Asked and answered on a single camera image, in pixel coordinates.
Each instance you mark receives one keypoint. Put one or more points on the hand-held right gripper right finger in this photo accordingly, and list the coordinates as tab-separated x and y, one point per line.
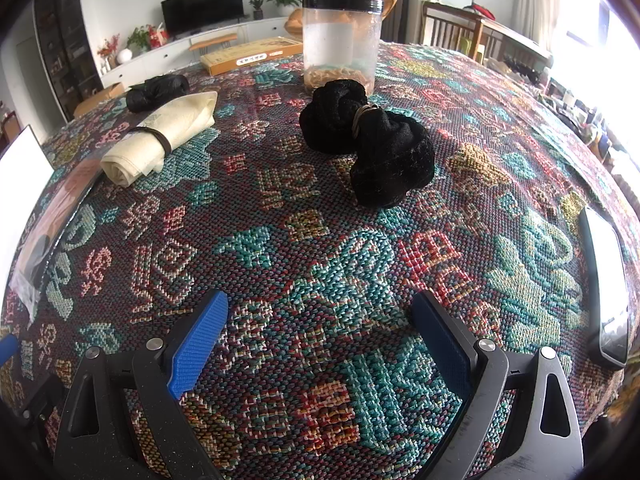
442	340

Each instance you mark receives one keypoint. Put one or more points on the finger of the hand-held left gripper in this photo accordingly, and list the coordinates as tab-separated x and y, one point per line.
7	351

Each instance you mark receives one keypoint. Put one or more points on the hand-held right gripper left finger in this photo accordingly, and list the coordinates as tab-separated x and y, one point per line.
197	340

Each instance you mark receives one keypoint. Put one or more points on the large black velvet cloth bundle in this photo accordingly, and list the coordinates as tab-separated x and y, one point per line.
390	160

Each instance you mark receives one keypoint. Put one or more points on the cream cloth roll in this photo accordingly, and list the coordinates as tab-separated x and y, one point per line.
175	120

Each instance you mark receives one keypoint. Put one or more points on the patterned woven blanket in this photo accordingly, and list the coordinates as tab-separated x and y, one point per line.
300	260

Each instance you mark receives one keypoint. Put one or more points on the clear plastic packet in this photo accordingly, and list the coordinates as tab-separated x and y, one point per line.
55	210

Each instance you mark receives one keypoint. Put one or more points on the black smartphone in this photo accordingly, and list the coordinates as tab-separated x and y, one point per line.
607	285

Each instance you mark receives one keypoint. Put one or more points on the white board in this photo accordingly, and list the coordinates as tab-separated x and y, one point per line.
22	160

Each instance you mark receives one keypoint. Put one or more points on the small black cloth bundle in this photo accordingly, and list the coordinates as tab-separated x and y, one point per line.
155	91

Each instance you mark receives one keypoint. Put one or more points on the brown cardboard box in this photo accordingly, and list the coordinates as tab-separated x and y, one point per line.
100	97

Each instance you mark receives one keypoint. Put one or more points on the white low cabinet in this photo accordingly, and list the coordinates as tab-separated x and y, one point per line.
150	62

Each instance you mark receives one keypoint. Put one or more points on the long yellow cardboard box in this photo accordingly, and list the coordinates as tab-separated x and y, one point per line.
245	57

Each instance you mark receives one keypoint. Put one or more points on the round white vase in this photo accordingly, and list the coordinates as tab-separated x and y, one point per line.
124	55

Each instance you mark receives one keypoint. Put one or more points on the small wooden bench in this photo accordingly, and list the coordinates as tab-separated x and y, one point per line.
212	40

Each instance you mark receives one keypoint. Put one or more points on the red flower branches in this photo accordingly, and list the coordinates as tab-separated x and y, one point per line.
107	50

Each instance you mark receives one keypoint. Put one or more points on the dark display shelf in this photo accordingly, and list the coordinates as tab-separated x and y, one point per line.
65	50

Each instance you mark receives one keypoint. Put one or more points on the green plant with red decorations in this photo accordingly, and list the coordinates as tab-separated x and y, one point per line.
145	37

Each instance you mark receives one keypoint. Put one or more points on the wooden chair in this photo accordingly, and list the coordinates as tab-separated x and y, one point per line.
450	25

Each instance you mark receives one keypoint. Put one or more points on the clear plastic jar black lid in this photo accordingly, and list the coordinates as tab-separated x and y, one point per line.
340	35

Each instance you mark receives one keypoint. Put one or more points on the red cloth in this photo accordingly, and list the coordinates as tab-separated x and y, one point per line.
479	10

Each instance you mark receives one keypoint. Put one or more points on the black flat television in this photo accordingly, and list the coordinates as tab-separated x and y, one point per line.
202	7

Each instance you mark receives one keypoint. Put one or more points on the small potted plant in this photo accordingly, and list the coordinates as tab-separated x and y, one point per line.
257	9

